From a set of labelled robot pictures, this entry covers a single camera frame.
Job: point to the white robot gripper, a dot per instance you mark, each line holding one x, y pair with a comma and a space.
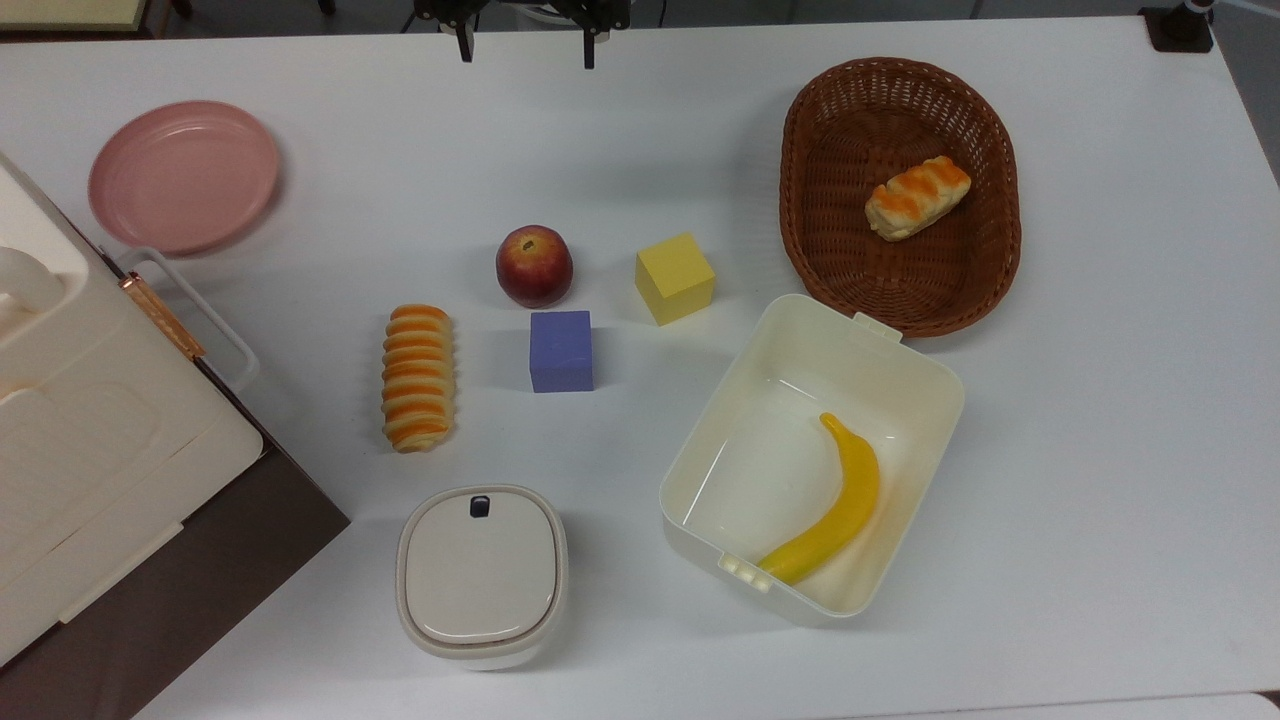
522, 3

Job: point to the long striped bread loaf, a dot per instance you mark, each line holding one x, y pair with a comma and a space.
418, 378

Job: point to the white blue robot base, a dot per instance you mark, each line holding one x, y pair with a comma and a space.
540, 14

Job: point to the brown wicker basket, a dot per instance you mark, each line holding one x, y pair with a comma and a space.
900, 190

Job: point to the small striped bread roll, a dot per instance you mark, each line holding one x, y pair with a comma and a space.
917, 196

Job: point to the red apple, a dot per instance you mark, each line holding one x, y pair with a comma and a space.
534, 266

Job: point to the yellow cube block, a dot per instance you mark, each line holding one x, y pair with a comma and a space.
674, 279

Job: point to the purple cube block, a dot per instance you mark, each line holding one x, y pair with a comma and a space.
561, 351

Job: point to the pink plate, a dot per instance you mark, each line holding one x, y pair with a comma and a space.
183, 176

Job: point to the yellow board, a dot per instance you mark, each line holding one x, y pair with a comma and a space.
65, 12

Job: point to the white open plastic container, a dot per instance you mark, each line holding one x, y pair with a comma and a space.
790, 470

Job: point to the white lidded container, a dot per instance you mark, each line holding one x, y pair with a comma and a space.
481, 575

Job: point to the yellow banana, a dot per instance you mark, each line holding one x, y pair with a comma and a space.
845, 505

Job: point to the white toy oven appliance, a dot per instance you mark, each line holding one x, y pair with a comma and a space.
90, 430

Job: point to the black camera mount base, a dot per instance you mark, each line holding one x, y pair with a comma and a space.
1178, 28

